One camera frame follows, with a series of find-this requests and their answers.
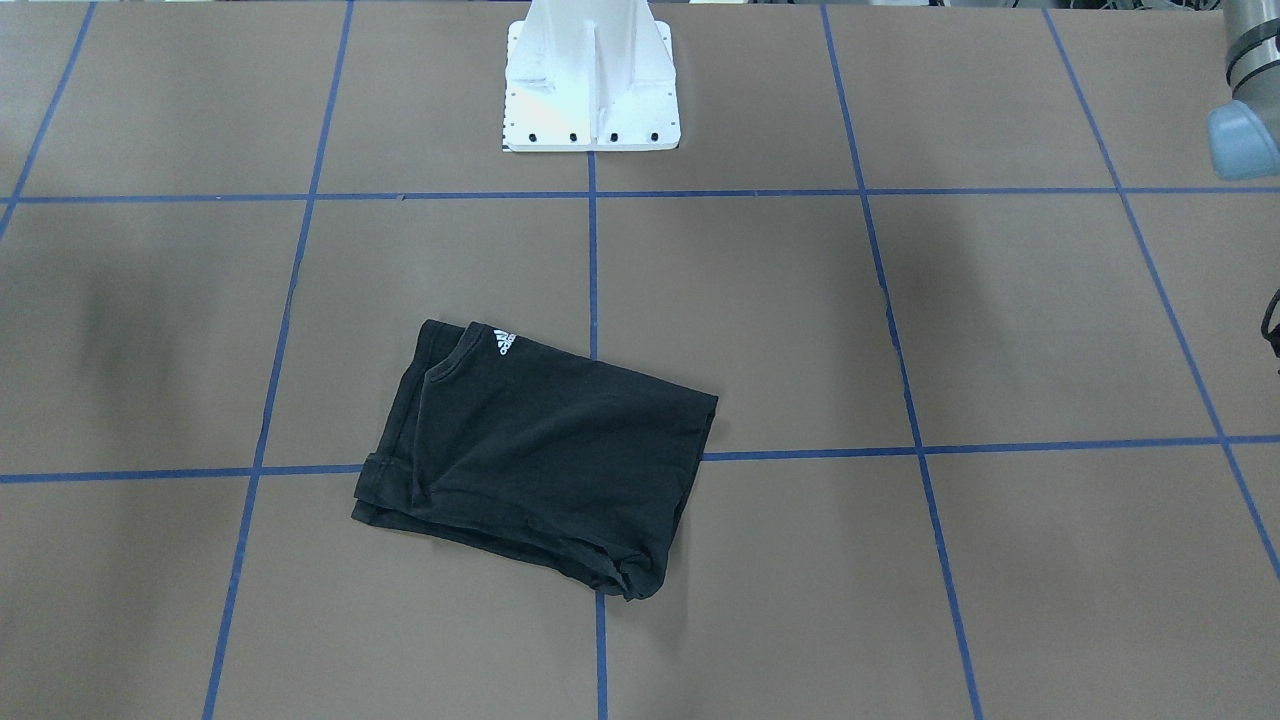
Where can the black t-shirt with logo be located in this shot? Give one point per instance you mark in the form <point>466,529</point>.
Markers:
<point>530,452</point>

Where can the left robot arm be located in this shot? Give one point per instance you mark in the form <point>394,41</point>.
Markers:
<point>1243,134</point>

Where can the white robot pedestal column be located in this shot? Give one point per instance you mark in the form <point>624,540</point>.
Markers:
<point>590,76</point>

